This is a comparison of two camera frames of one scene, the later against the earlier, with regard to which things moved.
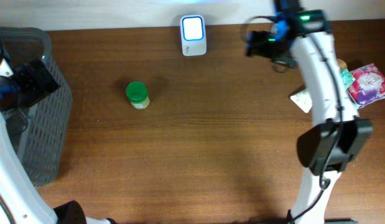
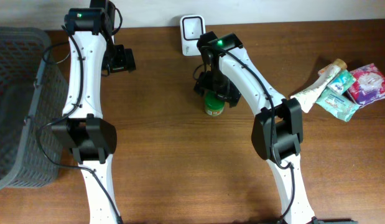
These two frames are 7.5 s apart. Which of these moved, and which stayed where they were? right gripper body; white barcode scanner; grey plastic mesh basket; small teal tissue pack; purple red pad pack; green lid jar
Moved: green lid jar; right gripper body
Stayed: white barcode scanner; purple red pad pack; grey plastic mesh basket; small teal tissue pack
